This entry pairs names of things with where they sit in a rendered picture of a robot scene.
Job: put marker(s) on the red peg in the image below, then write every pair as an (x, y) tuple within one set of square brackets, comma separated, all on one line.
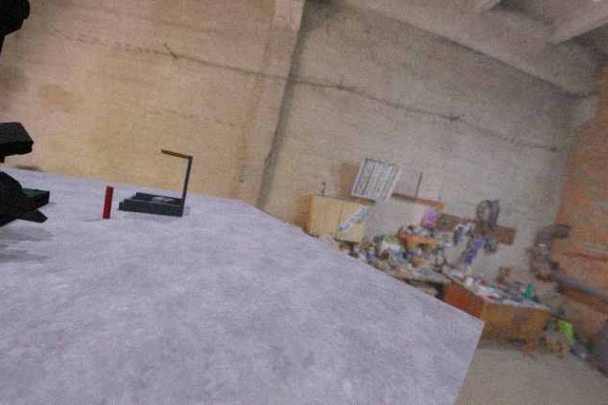
[(108, 202)]

